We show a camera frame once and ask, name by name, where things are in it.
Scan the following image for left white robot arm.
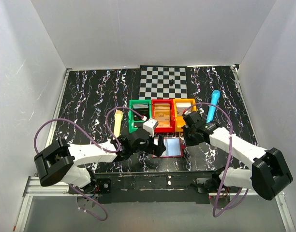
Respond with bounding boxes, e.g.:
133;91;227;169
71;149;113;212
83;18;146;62
34;128;166;193

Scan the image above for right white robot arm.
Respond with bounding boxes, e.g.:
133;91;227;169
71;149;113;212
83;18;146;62
182;111;293;200

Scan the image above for yellow plastic bin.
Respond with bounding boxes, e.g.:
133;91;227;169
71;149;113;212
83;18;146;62
173;99;196;132

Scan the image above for dark cards in green bin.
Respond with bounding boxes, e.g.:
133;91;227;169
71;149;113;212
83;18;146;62
133;103;150;118

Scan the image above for cream toy microphone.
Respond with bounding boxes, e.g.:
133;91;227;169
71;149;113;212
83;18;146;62
114;110;123;138

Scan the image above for white cards in yellow bin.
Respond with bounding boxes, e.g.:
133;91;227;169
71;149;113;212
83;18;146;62
176;102;192;116

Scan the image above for green plastic bin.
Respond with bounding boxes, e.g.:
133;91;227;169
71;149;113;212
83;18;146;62
128;100;152;133

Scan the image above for red plastic bin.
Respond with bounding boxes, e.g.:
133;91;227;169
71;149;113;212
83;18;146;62
152;99;176;133

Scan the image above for red leather card holder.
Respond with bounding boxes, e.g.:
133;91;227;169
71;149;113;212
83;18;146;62
160;137;185;158

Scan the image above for blue toy microphone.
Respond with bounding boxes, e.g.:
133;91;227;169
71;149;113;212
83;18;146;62
206;90;221;123

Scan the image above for checkered chessboard mat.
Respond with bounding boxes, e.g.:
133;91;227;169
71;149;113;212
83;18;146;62
139;66;188;100

